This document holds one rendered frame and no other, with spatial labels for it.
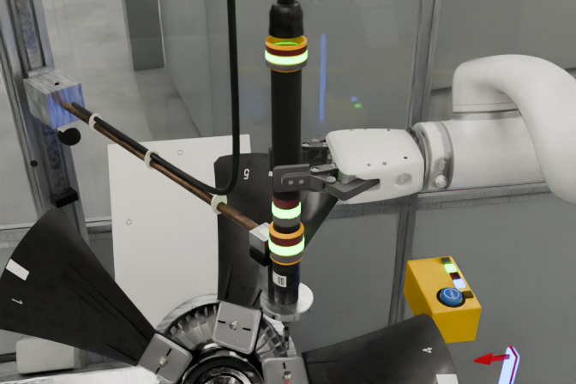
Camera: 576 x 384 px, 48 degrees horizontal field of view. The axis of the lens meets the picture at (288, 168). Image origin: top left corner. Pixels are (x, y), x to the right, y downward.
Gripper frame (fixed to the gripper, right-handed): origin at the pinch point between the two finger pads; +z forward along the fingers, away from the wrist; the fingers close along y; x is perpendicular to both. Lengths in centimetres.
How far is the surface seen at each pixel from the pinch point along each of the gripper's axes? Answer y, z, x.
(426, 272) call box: 33, -34, -47
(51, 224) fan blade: 12.1, 30.8, -13.4
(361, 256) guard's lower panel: 70, -32, -73
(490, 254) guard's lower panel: 70, -70, -76
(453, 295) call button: 24, -36, -46
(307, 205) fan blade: 12.2, -4.9, -14.0
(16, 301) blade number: 11.1, 37.5, -25.5
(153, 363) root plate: 4.1, 18.8, -33.7
